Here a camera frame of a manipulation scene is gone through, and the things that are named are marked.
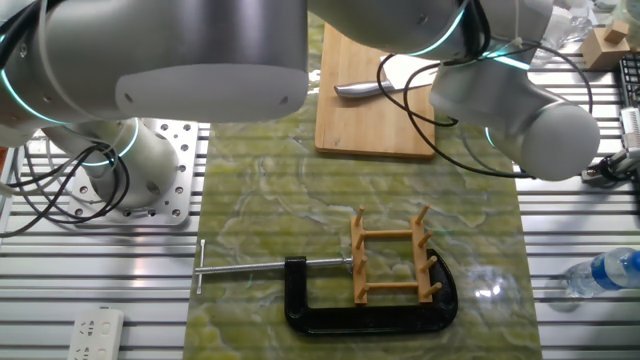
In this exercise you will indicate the light wooden block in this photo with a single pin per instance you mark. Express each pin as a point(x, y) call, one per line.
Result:
point(597, 55)

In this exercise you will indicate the bamboo cutting board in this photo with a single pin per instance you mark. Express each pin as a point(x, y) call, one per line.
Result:
point(370, 125)

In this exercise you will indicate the silver ribbed camera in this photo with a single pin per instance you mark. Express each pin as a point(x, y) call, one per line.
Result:
point(632, 127)

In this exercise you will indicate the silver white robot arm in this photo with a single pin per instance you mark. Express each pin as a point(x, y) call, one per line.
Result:
point(175, 50)

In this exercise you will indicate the small grey clamped camera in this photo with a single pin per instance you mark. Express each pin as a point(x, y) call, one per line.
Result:
point(615, 167)

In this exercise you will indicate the clear water bottle blue label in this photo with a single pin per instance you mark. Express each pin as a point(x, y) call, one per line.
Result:
point(605, 272)

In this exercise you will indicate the wooden peg knife rack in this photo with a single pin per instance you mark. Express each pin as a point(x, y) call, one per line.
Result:
point(419, 260)

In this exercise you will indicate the aluminium robot mounting plate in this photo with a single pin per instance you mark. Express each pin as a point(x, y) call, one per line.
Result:
point(182, 165)

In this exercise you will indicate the steel cleaver knife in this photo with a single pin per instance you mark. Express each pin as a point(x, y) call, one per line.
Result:
point(360, 89)

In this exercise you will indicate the small light wooden cube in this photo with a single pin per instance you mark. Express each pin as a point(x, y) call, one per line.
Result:
point(616, 31)

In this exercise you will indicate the black keyboard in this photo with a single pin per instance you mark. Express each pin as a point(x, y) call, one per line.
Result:
point(631, 80)

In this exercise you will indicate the white power strip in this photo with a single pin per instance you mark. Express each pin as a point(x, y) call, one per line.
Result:
point(95, 335)

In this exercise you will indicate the green marble pattern mat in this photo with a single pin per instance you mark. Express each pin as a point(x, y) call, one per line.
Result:
point(275, 200)

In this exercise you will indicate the black C-clamp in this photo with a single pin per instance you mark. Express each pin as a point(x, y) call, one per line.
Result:
point(370, 325)

